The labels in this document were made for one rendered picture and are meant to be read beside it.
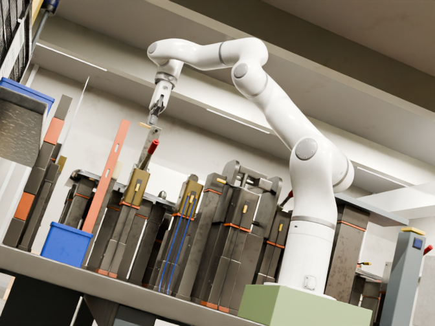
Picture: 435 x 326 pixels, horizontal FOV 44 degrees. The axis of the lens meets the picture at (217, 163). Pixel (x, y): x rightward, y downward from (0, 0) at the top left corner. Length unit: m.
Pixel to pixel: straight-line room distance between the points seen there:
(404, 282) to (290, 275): 0.64
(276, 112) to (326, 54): 4.67
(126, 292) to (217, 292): 0.67
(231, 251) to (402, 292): 0.61
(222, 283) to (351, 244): 0.46
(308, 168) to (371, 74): 5.08
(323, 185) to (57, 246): 0.70
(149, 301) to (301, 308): 0.41
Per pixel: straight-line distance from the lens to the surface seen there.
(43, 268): 1.04
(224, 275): 1.69
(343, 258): 1.82
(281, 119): 1.60
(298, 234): 1.43
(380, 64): 6.57
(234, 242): 1.70
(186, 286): 1.73
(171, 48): 1.97
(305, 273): 1.40
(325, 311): 1.34
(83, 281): 1.04
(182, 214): 1.74
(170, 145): 10.63
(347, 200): 1.80
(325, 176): 1.42
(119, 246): 1.74
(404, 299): 1.96
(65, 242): 1.42
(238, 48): 1.85
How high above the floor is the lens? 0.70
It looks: 15 degrees up
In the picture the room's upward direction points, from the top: 17 degrees clockwise
